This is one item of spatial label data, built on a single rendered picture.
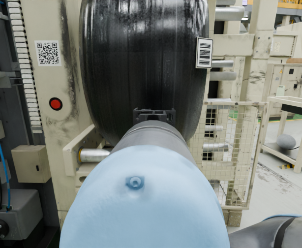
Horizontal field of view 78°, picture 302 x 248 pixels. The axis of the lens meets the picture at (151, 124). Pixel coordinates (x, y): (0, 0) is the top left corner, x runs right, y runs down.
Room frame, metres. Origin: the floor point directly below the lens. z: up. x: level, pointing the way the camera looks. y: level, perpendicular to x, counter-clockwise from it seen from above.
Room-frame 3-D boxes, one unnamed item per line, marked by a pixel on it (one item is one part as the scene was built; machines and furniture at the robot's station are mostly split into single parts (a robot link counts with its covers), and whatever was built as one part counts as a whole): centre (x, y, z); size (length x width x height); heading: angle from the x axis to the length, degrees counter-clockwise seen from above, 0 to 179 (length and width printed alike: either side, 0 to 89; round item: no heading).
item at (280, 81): (4.45, -2.91, 0.62); 0.91 x 0.58 x 1.25; 104
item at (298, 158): (2.24, -1.79, 0.40); 0.60 x 0.35 x 0.80; 14
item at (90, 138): (0.71, 0.24, 0.90); 0.40 x 0.03 x 0.10; 178
